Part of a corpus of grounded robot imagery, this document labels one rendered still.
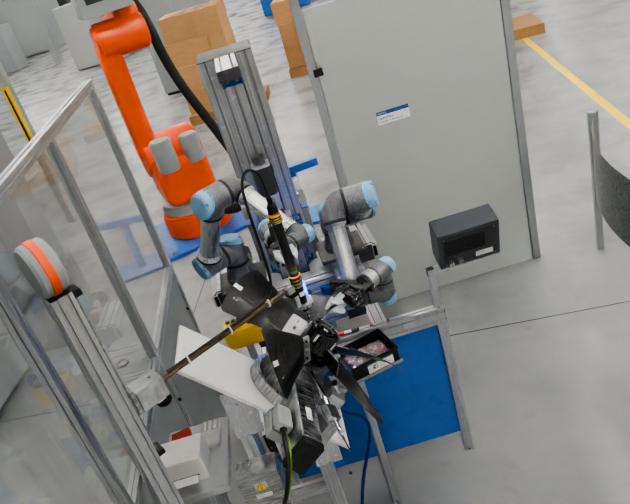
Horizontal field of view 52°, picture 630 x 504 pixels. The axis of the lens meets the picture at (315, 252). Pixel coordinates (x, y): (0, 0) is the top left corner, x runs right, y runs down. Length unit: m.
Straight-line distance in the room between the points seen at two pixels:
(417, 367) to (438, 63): 1.85
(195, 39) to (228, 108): 7.21
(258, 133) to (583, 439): 2.10
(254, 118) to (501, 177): 1.91
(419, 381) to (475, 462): 0.52
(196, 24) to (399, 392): 7.84
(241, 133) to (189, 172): 3.15
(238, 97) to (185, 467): 1.59
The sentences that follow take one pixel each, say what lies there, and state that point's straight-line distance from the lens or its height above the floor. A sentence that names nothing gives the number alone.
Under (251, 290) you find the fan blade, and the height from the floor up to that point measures 1.39.
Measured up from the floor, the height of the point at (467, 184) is 0.69.
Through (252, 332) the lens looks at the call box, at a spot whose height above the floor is 1.04.
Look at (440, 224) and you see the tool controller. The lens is 2.69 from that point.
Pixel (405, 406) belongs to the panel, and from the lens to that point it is 3.16.
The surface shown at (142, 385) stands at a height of 1.42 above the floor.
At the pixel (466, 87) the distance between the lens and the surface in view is 4.10.
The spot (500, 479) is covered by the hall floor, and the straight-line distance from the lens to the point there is 3.29.
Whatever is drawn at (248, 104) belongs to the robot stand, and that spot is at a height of 1.80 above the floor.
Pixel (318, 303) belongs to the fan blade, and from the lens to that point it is 2.51.
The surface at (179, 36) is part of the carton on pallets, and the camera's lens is 10.26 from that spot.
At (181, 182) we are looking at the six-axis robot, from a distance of 6.16.
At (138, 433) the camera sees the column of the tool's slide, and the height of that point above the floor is 1.30.
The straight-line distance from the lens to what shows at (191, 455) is 2.41.
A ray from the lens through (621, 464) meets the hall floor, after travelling 3.34.
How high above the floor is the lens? 2.50
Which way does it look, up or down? 28 degrees down
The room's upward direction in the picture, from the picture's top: 17 degrees counter-clockwise
